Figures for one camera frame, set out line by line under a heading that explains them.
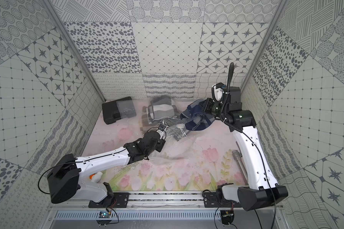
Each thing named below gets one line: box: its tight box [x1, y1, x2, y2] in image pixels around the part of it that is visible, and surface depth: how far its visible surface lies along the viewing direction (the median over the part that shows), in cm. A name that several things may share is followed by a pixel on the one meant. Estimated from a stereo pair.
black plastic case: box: [101, 96, 137, 125], surface depth 106 cm
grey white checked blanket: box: [146, 95, 177, 125], surface depth 110 cm
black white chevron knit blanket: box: [162, 117, 188, 142], surface depth 98 cm
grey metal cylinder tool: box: [231, 149, 249, 186], surface depth 87 cm
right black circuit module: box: [220, 209, 235, 225], surface depth 74 cm
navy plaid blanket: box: [179, 97, 216, 131], surface depth 75 cm
